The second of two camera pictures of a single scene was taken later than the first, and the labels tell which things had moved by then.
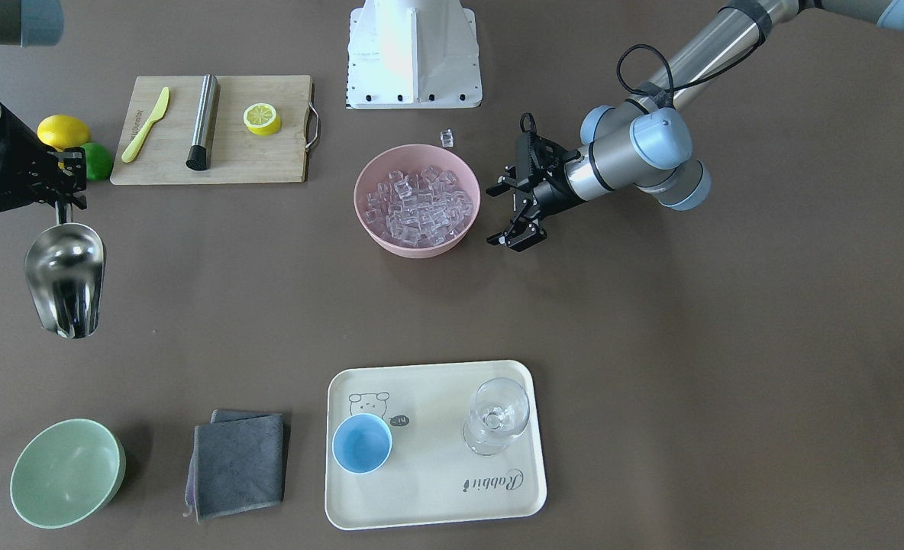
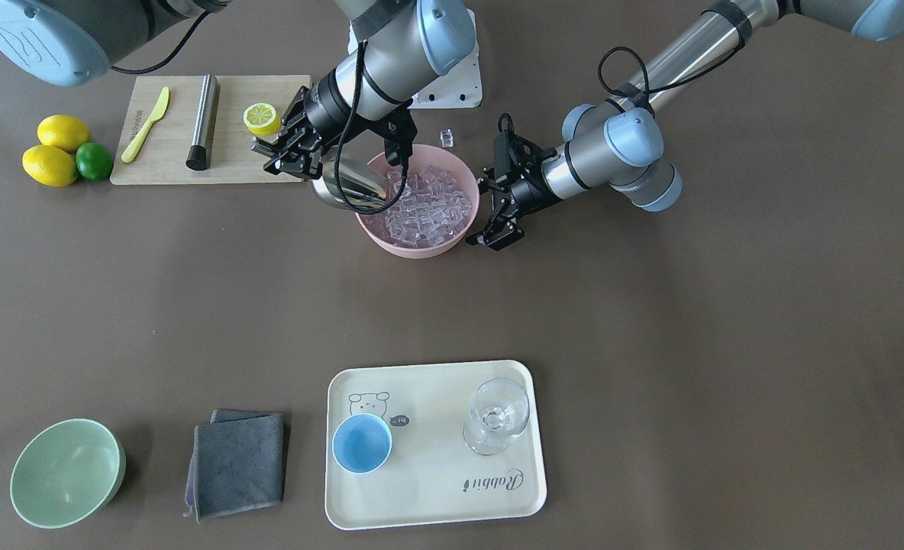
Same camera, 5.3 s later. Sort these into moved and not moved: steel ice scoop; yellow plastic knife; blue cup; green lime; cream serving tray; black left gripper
Moved: steel ice scoop; black left gripper
Not moved: blue cup; green lime; cream serving tray; yellow plastic knife
